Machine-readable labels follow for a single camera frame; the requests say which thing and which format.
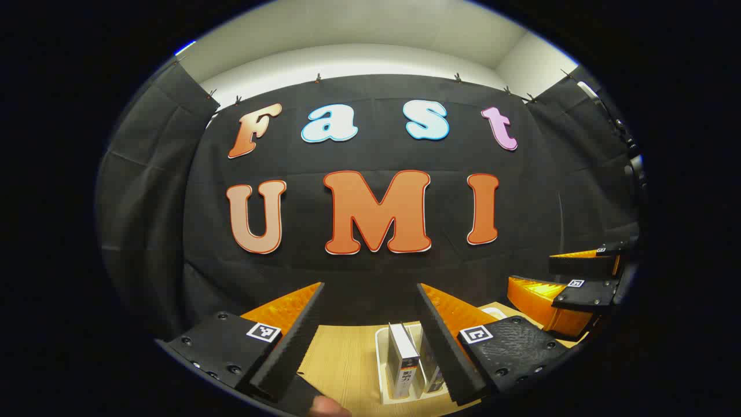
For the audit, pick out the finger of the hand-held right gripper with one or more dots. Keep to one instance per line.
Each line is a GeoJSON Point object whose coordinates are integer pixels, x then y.
{"type": "Point", "coordinates": [538, 301]}
{"type": "Point", "coordinates": [579, 266]}

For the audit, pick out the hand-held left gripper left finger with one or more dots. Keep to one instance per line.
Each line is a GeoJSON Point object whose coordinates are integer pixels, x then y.
{"type": "Point", "coordinates": [295, 341]}

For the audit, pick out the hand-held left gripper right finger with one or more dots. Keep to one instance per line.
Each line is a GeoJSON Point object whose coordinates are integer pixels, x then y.
{"type": "Point", "coordinates": [446, 353]}

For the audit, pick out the blue-edged book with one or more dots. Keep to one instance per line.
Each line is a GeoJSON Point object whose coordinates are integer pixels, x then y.
{"type": "Point", "coordinates": [431, 373]}

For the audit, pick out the portrait cover book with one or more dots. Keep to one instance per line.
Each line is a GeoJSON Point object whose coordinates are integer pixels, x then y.
{"type": "Point", "coordinates": [403, 359]}

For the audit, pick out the white bookshelf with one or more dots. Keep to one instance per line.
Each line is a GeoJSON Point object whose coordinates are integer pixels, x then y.
{"type": "Point", "coordinates": [381, 359]}

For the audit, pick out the row of small cloth clips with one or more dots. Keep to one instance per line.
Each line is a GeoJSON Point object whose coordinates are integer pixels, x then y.
{"type": "Point", "coordinates": [317, 77]}

